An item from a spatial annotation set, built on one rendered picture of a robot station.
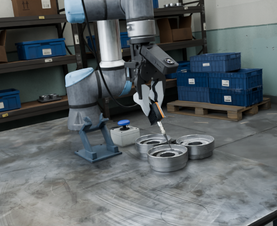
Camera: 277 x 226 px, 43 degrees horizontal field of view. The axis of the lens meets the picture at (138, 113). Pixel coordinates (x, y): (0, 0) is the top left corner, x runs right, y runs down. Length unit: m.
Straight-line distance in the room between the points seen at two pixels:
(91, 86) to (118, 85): 0.11
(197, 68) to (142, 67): 4.05
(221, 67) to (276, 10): 1.13
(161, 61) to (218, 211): 0.40
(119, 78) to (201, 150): 0.58
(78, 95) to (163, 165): 0.62
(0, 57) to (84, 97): 2.98
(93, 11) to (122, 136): 0.39
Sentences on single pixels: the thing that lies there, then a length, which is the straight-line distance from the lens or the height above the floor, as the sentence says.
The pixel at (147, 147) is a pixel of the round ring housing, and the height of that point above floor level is 0.83.
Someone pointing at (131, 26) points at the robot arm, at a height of 1.16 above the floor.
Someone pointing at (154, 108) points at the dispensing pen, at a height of 0.94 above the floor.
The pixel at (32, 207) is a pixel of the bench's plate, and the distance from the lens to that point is 0.82.
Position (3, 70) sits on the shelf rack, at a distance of 4.28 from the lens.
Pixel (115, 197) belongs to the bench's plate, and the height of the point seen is 0.80.
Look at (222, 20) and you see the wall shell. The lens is 5.94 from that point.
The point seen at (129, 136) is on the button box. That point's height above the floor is 0.83.
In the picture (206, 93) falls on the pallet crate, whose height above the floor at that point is 0.27.
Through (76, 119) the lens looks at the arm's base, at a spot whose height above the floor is 0.85.
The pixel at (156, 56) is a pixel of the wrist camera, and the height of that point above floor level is 1.08.
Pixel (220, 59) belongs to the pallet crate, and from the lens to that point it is 4.74.
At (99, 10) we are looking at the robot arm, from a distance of 1.03.
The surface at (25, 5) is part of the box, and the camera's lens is 4.48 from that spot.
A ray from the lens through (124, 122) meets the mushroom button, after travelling 1.14.
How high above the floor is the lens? 1.13
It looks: 12 degrees down
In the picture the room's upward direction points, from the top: 6 degrees counter-clockwise
